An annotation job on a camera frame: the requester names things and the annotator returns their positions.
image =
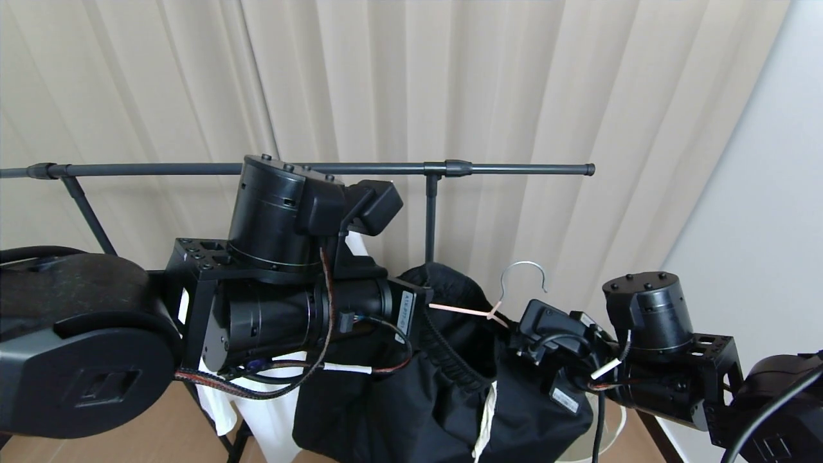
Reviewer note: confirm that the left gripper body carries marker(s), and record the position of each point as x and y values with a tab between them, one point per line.
398	308

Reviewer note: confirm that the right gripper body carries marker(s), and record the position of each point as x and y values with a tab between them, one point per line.
572	392

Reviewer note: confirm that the pink clothes hanger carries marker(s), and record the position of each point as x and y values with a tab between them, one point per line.
463	312

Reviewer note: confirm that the black garment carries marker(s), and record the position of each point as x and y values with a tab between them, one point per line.
418	411

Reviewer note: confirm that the white printed t-shirt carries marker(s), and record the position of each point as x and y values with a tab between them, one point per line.
276	418

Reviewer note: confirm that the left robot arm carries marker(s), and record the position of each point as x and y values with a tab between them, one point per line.
77	347

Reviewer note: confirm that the white laundry basket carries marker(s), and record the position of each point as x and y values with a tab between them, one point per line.
614	424

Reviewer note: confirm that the black clothes rack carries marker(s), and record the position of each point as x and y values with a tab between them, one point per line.
514	169

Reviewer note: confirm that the beige curtain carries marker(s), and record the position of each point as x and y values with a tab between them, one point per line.
450	77

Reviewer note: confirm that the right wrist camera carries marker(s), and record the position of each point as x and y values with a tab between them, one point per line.
553	328

